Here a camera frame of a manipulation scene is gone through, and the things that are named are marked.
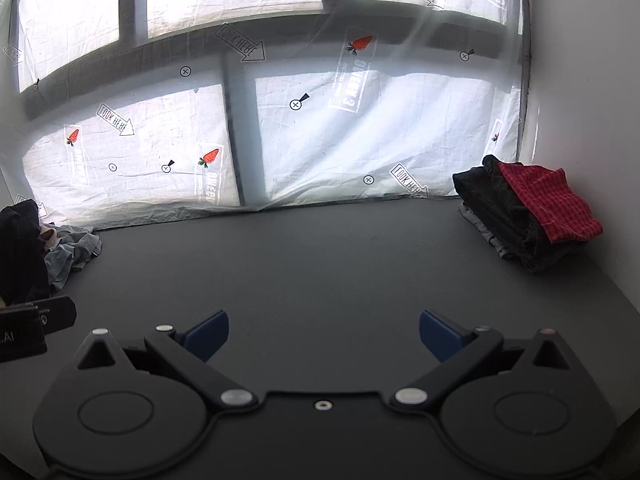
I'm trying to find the navy blue knit sweater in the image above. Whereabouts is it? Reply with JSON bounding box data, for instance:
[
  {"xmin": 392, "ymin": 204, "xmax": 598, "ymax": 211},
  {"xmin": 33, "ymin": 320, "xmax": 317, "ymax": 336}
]
[{"xmin": 1, "ymin": 200, "xmax": 51, "ymax": 306}]

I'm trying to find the beige tan garment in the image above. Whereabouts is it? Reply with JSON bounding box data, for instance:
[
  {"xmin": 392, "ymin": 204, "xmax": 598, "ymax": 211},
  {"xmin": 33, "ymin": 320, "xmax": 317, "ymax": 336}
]
[{"xmin": 38, "ymin": 224, "xmax": 58, "ymax": 252}]

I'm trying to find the light blue grey garment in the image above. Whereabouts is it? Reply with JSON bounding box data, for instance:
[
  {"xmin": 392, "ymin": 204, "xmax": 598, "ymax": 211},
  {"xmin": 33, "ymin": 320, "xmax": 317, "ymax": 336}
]
[{"xmin": 43, "ymin": 226, "xmax": 102, "ymax": 292}]

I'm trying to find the black folded garment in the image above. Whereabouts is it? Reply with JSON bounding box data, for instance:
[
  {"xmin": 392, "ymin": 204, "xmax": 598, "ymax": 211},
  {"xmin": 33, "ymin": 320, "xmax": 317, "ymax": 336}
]
[{"xmin": 452, "ymin": 155, "xmax": 586, "ymax": 274}]

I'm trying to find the red striped folded garment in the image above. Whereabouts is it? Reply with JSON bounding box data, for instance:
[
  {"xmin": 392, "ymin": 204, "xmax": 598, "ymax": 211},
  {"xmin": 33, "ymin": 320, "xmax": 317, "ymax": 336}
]
[{"xmin": 498, "ymin": 162, "xmax": 603, "ymax": 244}]

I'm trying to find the white printed curtain sheet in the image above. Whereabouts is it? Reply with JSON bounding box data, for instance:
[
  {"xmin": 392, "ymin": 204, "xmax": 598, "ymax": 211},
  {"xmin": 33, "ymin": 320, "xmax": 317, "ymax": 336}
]
[{"xmin": 1, "ymin": 0, "xmax": 526, "ymax": 228}]

